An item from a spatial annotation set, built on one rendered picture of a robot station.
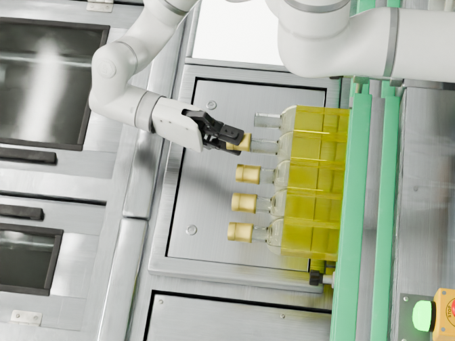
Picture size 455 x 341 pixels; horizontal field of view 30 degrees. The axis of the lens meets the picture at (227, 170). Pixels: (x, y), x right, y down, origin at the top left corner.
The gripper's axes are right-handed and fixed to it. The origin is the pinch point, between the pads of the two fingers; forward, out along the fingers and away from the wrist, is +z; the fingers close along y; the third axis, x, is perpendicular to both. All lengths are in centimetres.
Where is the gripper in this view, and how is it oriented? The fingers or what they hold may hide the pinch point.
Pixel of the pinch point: (231, 140)
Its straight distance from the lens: 158.3
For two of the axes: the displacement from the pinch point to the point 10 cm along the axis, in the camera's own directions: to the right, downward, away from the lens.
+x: 3.8, -8.5, 3.7
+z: 9.2, 3.3, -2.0
